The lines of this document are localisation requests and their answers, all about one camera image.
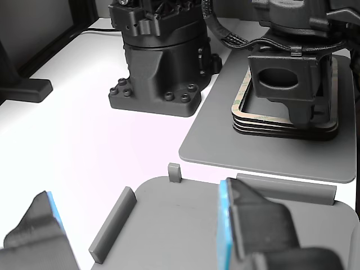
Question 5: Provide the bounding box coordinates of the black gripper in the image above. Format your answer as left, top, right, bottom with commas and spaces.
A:
247, 53, 336, 127

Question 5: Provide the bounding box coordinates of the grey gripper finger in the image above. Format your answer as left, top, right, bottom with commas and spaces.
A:
218, 177, 347, 270
0, 190, 81, 270

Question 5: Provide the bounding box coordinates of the rectangular frame with tan tape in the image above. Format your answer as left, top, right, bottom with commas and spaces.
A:
230, 56, 340, 127
232, 80, 339, 137
232, 84, 340, 141

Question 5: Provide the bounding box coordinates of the stack of rectangular frames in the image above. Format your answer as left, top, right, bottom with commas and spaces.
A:
231, 75, 339, 133

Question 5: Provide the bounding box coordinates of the long dark stand foot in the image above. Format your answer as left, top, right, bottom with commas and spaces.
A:
0, 36, 53, 104

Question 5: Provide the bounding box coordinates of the light grey frame holder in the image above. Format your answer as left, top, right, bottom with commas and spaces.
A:
88, 162, 360, 270

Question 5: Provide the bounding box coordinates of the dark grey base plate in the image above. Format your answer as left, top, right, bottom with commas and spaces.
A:
178, 52, 357, 185

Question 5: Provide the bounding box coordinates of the braided black cable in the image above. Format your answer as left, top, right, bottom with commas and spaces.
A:
201, 0, 349, 56

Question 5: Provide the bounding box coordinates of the thin black cable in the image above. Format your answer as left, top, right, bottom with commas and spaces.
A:
88, 26, 125, 34

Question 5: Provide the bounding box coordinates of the black enclosure frame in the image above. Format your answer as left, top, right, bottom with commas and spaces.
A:
69, 0, 100, 38

